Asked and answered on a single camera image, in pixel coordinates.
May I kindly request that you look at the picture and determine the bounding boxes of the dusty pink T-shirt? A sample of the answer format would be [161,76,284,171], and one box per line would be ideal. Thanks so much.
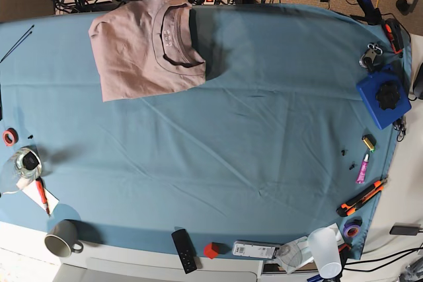
[89,0,206,102]

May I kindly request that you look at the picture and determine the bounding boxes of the orange black tool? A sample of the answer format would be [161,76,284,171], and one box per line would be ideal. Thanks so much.
[382,18,404,54]

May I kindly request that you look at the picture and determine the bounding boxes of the metal clamp tool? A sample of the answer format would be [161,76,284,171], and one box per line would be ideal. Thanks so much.
[359,43,383,73]

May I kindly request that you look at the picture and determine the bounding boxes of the blue box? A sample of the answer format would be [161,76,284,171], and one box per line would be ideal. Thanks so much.
[356,63,411,130]

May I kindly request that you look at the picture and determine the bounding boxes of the black knob on box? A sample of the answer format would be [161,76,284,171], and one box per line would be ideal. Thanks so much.
[375,81,401,110]

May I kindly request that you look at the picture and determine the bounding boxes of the blue table cloth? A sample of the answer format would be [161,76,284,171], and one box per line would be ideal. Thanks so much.
[1,5,397,254]

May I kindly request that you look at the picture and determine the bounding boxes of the purple glue tube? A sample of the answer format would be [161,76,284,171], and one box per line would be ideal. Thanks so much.
[356,153,369,184]

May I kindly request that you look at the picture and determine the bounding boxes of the orange black utility knife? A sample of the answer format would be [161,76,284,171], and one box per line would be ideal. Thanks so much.
[336,178,387,217]

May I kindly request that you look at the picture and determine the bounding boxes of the purple tape roll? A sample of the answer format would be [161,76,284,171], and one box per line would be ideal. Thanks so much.
[343,219,362,238]

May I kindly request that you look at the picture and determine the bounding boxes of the translucent plastic cup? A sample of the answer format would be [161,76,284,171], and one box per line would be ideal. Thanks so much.
[307,227,342,279]

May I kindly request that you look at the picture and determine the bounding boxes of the white barcode device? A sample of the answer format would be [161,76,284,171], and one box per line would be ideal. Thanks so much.
[232,240,282,259]

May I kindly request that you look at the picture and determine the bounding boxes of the red cube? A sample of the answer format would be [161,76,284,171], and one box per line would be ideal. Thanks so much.
[204,242,219,259]

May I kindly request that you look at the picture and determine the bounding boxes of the black remote control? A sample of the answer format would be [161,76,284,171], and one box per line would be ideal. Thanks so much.
[171,229,197,274]

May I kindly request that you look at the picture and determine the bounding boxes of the red pen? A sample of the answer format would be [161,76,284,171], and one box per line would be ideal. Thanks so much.
[35,177,50,216]

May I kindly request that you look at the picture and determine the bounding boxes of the red tape roll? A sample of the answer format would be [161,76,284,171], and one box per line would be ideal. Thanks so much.
[2,128,19,147]

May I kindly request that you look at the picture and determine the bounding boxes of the white paper note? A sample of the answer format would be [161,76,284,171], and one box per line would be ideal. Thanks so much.
[23,179,59,216]

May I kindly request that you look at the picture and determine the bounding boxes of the grey ceramic mug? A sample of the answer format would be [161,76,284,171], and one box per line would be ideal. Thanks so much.
[44,220,83,258]

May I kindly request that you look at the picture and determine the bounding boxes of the black cable ties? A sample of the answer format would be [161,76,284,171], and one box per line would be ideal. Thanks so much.
[0,25,34,63]

